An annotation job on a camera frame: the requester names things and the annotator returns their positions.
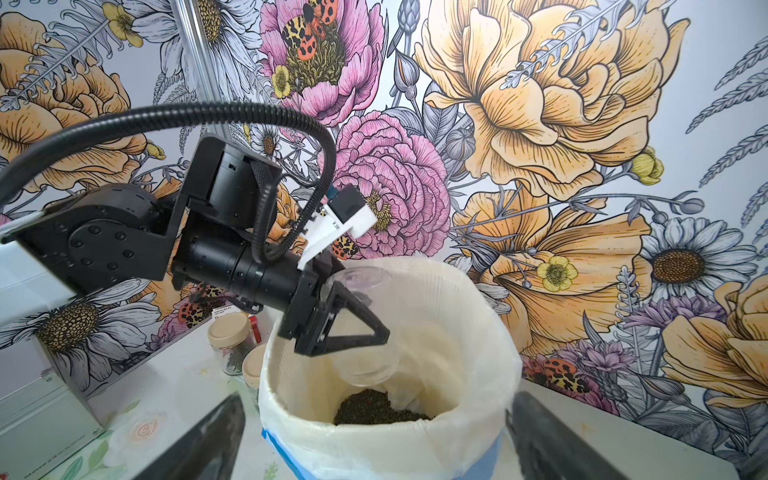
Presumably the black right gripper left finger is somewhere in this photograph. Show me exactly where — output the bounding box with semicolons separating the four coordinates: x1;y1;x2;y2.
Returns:
135;393;246;480

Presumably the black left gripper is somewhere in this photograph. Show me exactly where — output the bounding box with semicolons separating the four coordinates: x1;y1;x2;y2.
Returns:
172;227;390;357

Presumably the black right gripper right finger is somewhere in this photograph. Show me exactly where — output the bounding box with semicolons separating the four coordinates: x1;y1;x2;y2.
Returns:
506;392;625;480

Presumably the glass jar with tea leaves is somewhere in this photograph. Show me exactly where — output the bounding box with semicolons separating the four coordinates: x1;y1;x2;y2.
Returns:
323;266;402;388

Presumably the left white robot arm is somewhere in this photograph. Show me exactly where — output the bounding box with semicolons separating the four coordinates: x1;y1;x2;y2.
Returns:
1;102;390;357

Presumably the dumped tea leaves pile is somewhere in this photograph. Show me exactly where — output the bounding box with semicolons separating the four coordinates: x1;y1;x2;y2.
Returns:
333;389;430;425

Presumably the glass tea jar beige lid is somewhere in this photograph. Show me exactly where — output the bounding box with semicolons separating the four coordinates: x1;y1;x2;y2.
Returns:
207;313;258;376

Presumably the red white bandage box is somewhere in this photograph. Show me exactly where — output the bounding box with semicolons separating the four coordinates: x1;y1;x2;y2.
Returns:
207;306;261;348

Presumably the silver metal case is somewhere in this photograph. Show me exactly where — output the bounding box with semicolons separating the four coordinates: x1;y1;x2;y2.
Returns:
1;368;103;479

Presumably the aluminium corner post left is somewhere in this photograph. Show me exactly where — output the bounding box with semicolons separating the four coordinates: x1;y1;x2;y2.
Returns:
170;0;224;102

